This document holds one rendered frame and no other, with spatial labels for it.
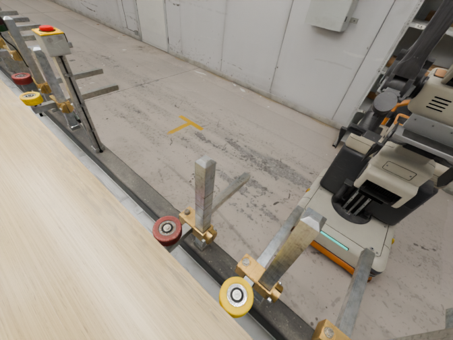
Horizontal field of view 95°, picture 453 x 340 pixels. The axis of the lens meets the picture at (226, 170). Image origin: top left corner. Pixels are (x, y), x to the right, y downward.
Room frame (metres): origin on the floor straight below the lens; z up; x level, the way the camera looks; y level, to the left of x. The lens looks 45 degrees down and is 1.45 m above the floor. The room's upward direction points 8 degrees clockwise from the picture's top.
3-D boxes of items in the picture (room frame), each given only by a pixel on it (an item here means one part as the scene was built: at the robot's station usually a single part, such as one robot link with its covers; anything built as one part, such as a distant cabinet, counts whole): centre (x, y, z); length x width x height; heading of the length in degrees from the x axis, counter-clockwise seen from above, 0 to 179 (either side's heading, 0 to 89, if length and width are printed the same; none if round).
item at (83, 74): (1.18, 1.04, 0.84); 0.43 x 0.03 x 0.04; 146
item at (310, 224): (0.20, -0.16, 0.93); 0.04 x 0.04 x 0.48; 56
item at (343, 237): (0.97, -0.94, 0.16); 0.67 x 0.64 x 0.25; 146
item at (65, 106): (0.92, 0.90, 0.84); 0.14 x 0.06 x 0.05; 56
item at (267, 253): (0.30, -0.18, 0.81); 0.43 x 0.03 x 0.04; 146
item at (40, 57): (0.90, 0.88, 0.87); 0.04 x 0.04 x 0.48; 56
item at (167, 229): (0.28, 0.14, 0.85); 0.08 x 0.08 x 0.11
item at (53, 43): (0.76, 0.66, 1.18); 0.07 x 0.07 x 0.08; 56
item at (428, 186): (0.80, -0.90, 0.68); 0.28 x 0.27 x 0.25; 56
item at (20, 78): (1.02, 1.15, 0.85); 0.08 x 0.08 x 0.11
